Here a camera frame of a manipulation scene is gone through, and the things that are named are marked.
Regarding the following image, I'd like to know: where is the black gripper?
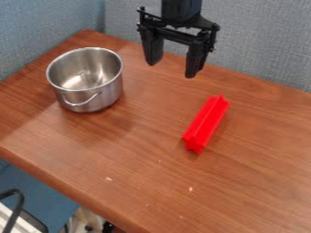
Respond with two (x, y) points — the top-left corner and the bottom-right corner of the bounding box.
(138, 0), (220, 78)

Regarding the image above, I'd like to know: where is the metal pot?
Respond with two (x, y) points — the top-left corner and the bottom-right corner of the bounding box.
(47, 47), (124, 113)

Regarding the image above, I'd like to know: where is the black cable loop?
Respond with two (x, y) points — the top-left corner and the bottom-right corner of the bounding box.
(0, 188), (26, 233)

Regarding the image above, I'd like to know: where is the red star-shaped block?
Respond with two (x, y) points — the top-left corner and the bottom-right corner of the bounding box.
(183, 95), (231, 154)

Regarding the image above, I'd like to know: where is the white striped object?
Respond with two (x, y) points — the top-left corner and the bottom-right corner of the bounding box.
(0, 202), (48, 233)

